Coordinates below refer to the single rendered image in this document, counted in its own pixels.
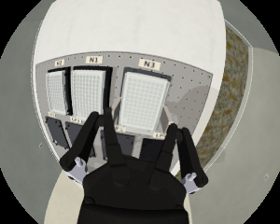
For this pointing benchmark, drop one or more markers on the cream button panel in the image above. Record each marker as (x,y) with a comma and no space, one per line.
(90,169)

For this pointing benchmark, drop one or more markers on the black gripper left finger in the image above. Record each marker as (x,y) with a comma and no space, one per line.
(75,159)

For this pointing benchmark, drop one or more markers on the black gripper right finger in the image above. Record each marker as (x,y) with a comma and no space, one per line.
(192,174)

